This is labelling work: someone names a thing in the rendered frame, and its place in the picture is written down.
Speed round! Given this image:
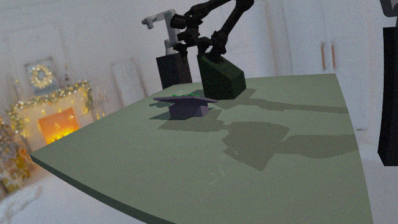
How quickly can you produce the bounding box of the lavender switch panel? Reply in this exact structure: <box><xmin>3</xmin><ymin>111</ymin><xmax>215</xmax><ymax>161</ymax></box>
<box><xmin>154</xmin><ymin>93</ymin><xmax>218</xmax><ymax>117</ymax></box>

